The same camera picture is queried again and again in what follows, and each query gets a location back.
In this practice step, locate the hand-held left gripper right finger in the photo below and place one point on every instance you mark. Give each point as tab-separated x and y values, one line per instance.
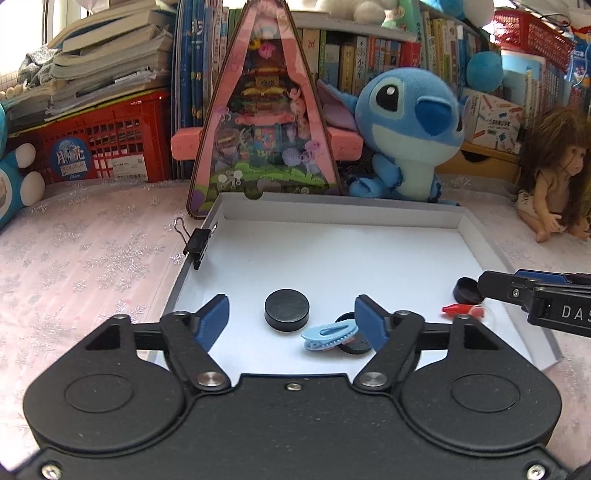
369	323

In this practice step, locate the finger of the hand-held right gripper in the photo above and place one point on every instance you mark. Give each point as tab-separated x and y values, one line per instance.
501	286
549	278

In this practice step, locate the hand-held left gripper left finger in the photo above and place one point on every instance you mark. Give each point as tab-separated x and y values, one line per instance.
212	323

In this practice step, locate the black round lid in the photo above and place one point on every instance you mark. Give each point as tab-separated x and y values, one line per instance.
465	291
286	309
358	345

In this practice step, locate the light blue plastic clip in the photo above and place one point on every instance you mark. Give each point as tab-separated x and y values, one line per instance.
330	333

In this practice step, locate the white cardboard box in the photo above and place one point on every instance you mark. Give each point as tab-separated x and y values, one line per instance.
346	249

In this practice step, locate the black binder clip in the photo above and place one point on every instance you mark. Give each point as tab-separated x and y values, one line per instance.
199	244

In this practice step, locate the brown-haired baby doll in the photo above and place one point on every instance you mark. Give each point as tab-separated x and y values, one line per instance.
554	184

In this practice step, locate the wooden drawer box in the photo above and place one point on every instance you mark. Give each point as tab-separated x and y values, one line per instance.
485	161

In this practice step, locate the white printed carton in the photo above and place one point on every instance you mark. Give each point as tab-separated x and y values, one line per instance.
494	120

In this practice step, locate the pink triangular toy house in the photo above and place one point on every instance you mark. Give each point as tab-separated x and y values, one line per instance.
258	138

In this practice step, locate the blue alien plush toy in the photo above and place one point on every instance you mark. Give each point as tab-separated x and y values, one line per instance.
406	115

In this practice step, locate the red plastic crate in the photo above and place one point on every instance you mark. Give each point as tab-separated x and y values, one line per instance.
138	138

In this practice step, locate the blue plush ball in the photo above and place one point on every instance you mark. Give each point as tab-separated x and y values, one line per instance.
485	69

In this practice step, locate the blue printed bag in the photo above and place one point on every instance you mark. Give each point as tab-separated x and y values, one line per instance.
581	60

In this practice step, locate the blue robot cat plush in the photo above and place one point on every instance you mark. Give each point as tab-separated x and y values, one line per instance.
25	180

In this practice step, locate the red plastic basket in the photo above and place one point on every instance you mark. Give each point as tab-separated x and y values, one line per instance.
531	32

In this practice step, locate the row of upright blue books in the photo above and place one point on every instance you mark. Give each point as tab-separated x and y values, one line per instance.
194	69

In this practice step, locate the row of shelf books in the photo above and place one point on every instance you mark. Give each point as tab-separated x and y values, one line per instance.
351	60

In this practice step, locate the blue and white plush toy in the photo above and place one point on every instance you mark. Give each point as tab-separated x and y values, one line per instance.
461	7

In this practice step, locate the stack of books and papers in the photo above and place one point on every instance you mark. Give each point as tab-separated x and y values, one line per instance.
106	55

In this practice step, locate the green printed book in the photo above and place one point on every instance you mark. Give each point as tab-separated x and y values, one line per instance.
401	14

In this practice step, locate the white shelf board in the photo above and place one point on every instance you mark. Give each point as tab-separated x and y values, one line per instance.
332	23

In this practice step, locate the grey patterned cloth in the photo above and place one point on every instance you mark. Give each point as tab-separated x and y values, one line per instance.
39	62

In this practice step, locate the white and pink plush toy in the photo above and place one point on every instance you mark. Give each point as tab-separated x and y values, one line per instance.
355	7

